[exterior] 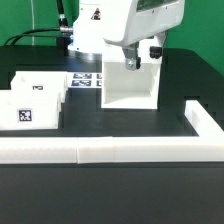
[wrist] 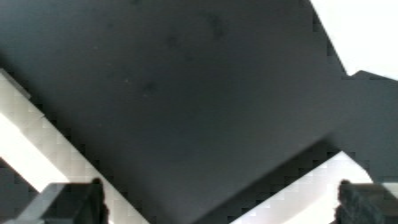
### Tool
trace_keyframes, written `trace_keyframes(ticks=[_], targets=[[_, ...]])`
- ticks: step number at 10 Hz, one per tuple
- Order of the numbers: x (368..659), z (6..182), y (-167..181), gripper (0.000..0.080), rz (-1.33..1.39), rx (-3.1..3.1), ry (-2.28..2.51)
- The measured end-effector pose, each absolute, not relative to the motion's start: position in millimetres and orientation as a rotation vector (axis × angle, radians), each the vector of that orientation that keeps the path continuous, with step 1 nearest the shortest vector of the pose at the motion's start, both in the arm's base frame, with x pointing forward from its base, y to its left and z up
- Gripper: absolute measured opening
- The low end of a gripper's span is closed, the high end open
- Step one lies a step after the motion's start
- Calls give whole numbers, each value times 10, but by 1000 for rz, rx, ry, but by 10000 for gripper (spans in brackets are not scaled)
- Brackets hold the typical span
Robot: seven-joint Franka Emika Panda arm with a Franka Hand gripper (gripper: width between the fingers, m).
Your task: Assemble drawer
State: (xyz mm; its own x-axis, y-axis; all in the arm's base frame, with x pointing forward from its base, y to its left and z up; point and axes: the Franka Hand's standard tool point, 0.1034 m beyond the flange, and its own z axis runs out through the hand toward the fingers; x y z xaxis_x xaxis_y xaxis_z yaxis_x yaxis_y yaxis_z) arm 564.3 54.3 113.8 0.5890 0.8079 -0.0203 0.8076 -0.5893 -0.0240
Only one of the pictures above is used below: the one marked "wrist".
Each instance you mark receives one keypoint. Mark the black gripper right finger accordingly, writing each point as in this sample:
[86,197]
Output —
[369,204]

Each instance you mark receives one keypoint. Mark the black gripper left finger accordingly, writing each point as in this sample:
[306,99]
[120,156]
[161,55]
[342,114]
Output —
[68,204]

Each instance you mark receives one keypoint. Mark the white L-shaped fence wall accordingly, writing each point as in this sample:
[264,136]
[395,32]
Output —
[49,162]

